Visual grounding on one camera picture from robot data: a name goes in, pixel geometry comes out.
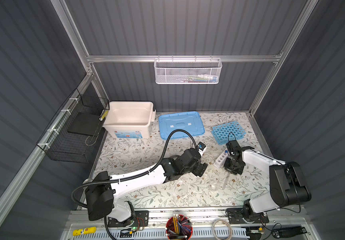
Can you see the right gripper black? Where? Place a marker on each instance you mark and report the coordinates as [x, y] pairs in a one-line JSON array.
[[226, 167]]

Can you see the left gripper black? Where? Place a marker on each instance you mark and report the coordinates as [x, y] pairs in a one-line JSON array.
[[200, 169]]

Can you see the long blue-capped test tube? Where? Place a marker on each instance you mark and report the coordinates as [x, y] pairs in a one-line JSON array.
[[225, 181]]

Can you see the white test tube rack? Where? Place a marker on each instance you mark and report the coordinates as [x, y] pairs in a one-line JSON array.
[[221, 159]]

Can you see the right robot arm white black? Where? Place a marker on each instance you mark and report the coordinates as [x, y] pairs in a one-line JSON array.
[[287, 183]]

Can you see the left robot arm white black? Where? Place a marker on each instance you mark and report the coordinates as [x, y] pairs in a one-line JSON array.
[[103, 194]]

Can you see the clear petri dish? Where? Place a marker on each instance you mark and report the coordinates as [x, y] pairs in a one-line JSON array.
[[180, 188]]

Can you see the blue test tube rack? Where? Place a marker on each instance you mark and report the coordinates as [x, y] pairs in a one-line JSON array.
[[226, 132]]

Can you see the blue plastic bin lid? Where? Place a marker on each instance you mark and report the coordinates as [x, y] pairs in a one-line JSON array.
[[188, 121]]

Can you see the red pencil cup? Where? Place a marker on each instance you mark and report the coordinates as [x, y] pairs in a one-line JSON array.
[[179, 227]]

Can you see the black device on shelf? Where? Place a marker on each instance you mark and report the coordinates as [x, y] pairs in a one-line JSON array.
[[288, 232]]

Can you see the white plastic storage bin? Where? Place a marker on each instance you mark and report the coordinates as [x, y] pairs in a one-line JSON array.
[[129, 120]]

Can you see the yellow marker bottle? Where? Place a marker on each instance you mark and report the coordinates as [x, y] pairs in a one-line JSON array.
[[84, 231]]

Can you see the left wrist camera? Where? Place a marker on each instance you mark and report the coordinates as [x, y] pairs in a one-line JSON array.
[[201, 147]]

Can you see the white wire wall basket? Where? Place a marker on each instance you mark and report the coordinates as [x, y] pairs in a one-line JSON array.
[[187, 71]]

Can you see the black wire side basket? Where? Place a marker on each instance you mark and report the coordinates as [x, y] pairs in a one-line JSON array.
[[77, 131]]

